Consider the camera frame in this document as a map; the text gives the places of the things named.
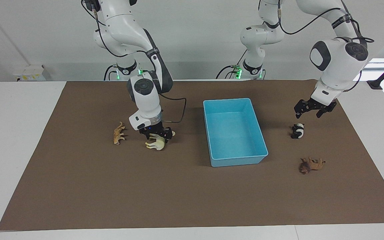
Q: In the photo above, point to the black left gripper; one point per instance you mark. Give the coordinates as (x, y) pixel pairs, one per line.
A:
(320, 104)

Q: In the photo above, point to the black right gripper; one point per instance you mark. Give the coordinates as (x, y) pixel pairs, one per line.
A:
(153, 128)

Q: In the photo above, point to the cream llama toy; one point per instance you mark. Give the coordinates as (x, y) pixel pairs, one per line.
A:
(158, 144)

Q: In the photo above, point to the black and white panda toy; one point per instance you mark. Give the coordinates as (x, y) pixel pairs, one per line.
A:
(298, 131)

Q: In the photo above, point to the orange striped tiger toy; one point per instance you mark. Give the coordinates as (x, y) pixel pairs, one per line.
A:
(118, 134)

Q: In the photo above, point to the brown lion toy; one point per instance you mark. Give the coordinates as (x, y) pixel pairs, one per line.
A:
(312, 165)

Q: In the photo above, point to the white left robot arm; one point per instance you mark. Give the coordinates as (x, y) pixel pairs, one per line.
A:
(335, 66)

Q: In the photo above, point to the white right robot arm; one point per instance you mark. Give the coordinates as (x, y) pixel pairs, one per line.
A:
(145, 96)

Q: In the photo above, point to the light blue storage box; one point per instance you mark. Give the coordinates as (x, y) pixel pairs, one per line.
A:
(233, 133)

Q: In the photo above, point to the white box with yellow labels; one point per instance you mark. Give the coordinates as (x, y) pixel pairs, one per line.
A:
(30, 73)

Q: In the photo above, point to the brown table mat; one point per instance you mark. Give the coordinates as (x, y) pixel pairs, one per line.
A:
(178, 193)

